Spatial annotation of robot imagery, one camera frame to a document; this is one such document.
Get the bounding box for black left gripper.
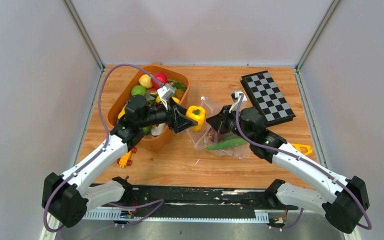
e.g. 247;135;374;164
138;96;198;133

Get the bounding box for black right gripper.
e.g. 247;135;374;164
206;105;253;144

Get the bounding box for dark red apple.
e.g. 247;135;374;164
208;129;224;143

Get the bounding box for yellow bell pepper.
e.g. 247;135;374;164
186;105;206;132

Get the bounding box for clear zip top bag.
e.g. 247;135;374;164
186;96;256;160

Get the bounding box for light green pepper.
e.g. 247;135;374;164
205;138;248;151

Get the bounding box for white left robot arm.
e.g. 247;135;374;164
41;95;198;228

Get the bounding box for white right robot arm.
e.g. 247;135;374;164
206;105;372;234

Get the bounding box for yellow corn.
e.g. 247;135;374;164
171;97;180;104

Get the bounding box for white garlic bulb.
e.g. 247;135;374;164
150;123;166;137

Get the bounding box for brown kiwi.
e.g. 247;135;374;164
174;89;185;100

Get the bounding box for green mango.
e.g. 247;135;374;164
142;125;153;136

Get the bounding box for green lettuce leaf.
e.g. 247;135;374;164
168;79;188;92

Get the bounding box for orange plastic basket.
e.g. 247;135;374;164
107;64;190;151

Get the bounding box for green lime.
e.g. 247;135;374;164
130;85;147;96

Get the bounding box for black white checkerboard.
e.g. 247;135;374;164
240;70;296;127

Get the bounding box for yellow lemon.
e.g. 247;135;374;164
138;74;153;89

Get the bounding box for yellow pear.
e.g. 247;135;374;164
117;106;126;120

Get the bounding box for yellow toy car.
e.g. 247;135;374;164
116;147;137;169

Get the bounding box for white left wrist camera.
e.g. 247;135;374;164
157;83;175;110

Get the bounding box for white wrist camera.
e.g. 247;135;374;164
228;90;248;113
157;83;175;110

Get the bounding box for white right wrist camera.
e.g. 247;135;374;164
228;90;248;113

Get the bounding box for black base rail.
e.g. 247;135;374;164
100;177;299;221

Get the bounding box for white slotted cable duct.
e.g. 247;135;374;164
82;209;270;224

